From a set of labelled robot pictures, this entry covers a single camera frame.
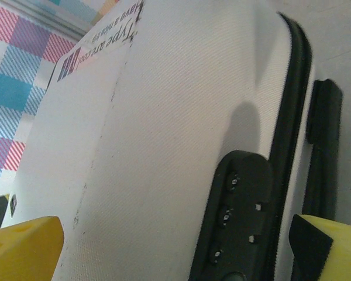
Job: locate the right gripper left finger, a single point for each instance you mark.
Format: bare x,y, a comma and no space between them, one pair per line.
20,251

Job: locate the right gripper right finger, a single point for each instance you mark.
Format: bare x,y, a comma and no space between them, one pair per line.
333,254

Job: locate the white hard-shell suitcase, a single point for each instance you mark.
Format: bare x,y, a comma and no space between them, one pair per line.
163,117

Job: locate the aluminium frame post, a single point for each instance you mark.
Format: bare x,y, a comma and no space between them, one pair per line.
64,20

